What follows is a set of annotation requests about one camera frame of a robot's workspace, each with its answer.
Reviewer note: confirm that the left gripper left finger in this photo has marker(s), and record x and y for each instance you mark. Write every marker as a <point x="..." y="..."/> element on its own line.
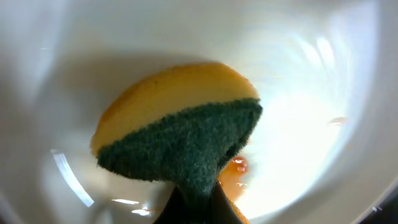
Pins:
<point x="175" y="211"/>

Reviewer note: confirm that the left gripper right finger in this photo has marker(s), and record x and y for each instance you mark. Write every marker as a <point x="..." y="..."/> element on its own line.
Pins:
<point x="221" y="210"/>

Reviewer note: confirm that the green yellow sponge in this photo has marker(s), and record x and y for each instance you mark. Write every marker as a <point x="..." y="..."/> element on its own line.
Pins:
<point x="181" y="125"/>

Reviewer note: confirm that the white plate back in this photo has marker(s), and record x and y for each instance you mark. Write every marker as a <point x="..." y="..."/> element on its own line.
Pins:
<point x="324" y="151"/>

